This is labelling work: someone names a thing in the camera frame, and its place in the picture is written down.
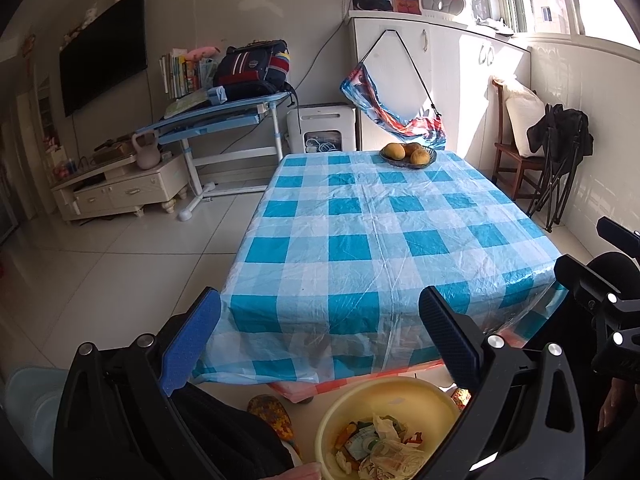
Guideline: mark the white plastic bag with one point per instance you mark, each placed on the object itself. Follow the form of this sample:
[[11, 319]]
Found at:
[[395, 455]]

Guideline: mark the green white milk carton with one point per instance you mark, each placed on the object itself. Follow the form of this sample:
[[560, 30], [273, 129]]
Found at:
[[362, 447]]

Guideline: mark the white tissue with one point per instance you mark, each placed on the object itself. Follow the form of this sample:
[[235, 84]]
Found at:
[[344, 461]]

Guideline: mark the yellow round fruit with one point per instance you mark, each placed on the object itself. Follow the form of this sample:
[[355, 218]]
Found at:
[[394, 151], [420, 156], [412, 147]]

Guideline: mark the pink kettlebell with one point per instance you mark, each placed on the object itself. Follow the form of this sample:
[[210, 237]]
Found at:
[[147, 155]]

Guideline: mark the yellow plastic basin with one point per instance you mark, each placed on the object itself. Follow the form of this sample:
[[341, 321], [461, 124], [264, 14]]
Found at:
[[350, 405]]

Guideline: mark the cream television stand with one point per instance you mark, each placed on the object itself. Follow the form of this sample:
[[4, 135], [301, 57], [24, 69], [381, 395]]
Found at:
[[125, 190]]

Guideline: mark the light blue plastic stool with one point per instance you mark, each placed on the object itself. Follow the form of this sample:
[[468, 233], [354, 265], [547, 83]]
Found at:
[[30, 405]]

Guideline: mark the colourful printed hanging bag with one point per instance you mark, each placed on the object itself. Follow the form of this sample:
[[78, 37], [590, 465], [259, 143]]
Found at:
[[380, 105]]

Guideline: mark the black folding chair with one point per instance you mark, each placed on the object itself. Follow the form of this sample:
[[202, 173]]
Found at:
[[562, 132]]

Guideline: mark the black flat television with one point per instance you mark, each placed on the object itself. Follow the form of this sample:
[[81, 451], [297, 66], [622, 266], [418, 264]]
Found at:
[[105, 50]]

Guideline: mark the dark fruit bowl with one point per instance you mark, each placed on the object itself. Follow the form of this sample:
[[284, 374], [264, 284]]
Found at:
[[432, 157]]

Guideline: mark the blue checked tablecloth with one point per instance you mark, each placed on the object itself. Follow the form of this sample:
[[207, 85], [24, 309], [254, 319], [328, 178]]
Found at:
[[375, 260]]

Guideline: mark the brown tray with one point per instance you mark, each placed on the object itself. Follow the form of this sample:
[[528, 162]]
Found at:
[[117, 152]]

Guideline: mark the dark striped backpack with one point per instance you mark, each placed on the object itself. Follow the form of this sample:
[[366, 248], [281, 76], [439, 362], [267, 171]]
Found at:
[[250, 67]]

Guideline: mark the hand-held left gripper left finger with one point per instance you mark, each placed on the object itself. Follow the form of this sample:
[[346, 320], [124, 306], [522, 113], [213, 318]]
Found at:
[[192, 335]]

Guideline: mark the white plush toy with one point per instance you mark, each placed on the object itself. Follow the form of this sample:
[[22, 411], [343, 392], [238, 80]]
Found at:
[[90, 12]]

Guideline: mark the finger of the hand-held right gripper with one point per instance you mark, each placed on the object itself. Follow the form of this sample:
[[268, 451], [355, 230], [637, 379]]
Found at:
[[580, 280], [620, 237]]

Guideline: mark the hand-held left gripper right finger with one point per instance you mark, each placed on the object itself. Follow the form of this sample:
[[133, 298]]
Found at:
[[450, 340]]

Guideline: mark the pink plush toy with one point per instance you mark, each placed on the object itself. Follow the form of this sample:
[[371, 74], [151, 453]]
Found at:
[[200, 52]]

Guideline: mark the white pillow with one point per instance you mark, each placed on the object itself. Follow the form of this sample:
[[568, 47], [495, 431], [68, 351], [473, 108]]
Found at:
[[522, 110]]

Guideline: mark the blue study desk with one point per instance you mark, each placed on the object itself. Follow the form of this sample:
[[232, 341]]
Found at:
[[210, 115]]

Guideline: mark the row of books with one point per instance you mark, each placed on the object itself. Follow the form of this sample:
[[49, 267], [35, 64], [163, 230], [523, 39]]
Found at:
[[180, 75]]

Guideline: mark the white air purifier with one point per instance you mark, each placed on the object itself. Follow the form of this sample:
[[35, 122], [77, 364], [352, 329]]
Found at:
[[320, 117]]

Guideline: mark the person's black trousers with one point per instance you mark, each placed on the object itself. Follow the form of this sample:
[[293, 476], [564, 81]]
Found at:
[[235, 435]]

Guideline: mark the brown wooden chair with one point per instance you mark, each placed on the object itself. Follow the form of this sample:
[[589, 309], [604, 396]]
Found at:
[[515, 165]]

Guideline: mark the green picture book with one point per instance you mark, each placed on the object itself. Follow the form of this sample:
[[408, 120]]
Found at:
[[187, 105]]

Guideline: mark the person's right hand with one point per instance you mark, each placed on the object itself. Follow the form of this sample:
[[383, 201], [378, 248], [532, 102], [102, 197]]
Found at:
[[609, 405]]

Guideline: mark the black bag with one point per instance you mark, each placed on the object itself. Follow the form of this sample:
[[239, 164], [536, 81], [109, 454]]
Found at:
[[372, 2]]

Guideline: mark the red wall ornament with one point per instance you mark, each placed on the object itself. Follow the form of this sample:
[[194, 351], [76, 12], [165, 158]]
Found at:
[[28, 46]]

